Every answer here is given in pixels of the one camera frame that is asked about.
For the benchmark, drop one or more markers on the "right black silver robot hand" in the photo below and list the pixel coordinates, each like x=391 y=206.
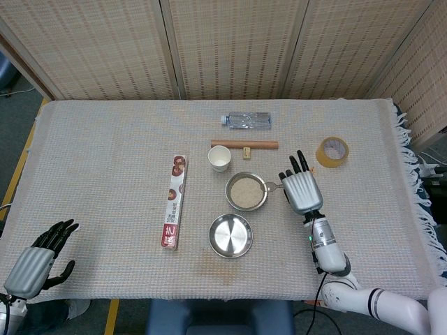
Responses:
x=302 y=192

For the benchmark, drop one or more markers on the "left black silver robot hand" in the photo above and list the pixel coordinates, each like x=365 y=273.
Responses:
x=29 y=270

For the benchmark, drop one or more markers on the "small metal spoon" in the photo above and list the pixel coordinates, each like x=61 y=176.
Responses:
x=270 y=186

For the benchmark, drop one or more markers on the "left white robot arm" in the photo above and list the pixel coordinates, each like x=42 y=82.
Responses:
x=10 y=315

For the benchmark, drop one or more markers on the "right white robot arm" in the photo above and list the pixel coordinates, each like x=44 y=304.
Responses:
x=328 y=251

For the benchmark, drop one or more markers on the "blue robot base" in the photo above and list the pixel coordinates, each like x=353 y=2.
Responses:
x=220 y=317

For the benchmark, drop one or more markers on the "steel bowl holding rice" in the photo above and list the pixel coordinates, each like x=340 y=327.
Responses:
x=244 y=208

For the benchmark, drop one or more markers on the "empty steel bowl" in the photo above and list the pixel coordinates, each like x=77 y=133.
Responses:
x=230 y=235

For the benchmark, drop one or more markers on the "white paper cup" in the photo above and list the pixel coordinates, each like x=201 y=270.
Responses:
x=218 y=160

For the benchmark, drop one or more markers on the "brown packing tape roll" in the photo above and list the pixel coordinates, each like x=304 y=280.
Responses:
x=323 y=157

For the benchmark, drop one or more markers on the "wooden rolling pin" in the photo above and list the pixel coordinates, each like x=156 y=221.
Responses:
x=265 y=144

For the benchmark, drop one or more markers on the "small wooden block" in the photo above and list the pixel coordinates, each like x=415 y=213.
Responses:
x=247 y=153

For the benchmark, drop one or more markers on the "clear plastic water bottle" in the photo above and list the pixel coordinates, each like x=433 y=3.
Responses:
x=248 y=120

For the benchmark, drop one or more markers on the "orange printed package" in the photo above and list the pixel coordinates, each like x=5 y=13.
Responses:
x=312 y=303

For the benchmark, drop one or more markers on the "long cling film box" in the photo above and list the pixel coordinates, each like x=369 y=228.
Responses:
x=175 y=199

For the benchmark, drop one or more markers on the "black box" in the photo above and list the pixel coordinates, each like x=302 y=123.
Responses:
x=436 y=192

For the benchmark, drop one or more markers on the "woven fringed tablecloth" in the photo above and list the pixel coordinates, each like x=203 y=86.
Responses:
x=104 y=157

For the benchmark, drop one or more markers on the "bamboo folding screen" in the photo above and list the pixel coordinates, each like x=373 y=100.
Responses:
x=227 y=49

